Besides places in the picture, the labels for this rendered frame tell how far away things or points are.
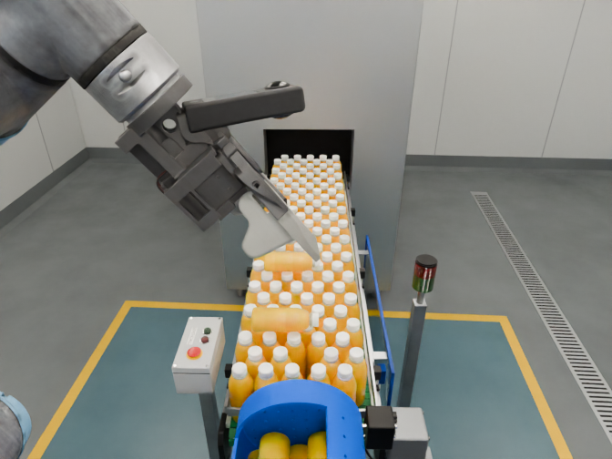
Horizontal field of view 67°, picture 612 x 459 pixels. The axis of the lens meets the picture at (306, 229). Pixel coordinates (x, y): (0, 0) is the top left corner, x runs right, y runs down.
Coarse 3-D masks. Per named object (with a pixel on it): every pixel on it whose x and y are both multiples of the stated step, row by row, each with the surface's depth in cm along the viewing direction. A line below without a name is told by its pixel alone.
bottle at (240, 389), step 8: (232, 376) 121; (248, 376) 122; (232, 384) 121; (240, 384) 121; (248, 384) 122; (232, 392) 122; (240, 392) 121; (248, 392) 122; (232, 400) 124; (240, 400) 123; (232, 416) 129
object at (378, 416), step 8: (368, 408) 121; (376, 408) 121; (384, 408) 121; (392, 408) 121; (368, 416) 119; (376, 416) 119; (384, 416) 119; (392, 416) 119; (368, 424) 117; (376, 424) 116; (384, 424) 116; (392, 424) 116; (368, 432) 117; (376, 432) 116; (384, 432) 116; (392, 432) 116; (368, 440) 118; (376, 440) 118; (384, 440) 118; (392, 440) 118; (368, 448) 120; (376, 448) 120; (384, 448) 120; (392, 448) 120
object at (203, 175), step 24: (168, 96) 39; (144, 120) 40; (120, 144) 41; (144, 144) 42; (168, 144) 43; (192, 144) 43; (216, 144) 42; (168, 168) 43; (192, 168) 42; (216, 168) 42; (168, 192) 42; (192, 192) 42; (216, 192) 44; (240, 192) 44; (192, 216) 43; (216, 216) 44
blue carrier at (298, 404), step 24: (288, 384) 98; (312, 384) 99; (240, 408) 104; (264, 408) 95; (288, 408) 103; (312, 408) 103; (336, 408) 96; (240, 432) 105; (264, 432) 108; (288, 432) 108; (312, 432) 107; (336, 432) 91; (360, 432) 98; (240, 456) 103; (336, 456) 86; (360, 456) 92
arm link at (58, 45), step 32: (0, 0) 35; (32, 0) 34; (64, 0) 35; (96, 0) 36; (0, 32) 36; (32, 32) 36; (64, 32) 36; (96, 32) 36; (128, 32) 37; (32, 64) 37; (64, 64) 37; (96, 64) 37
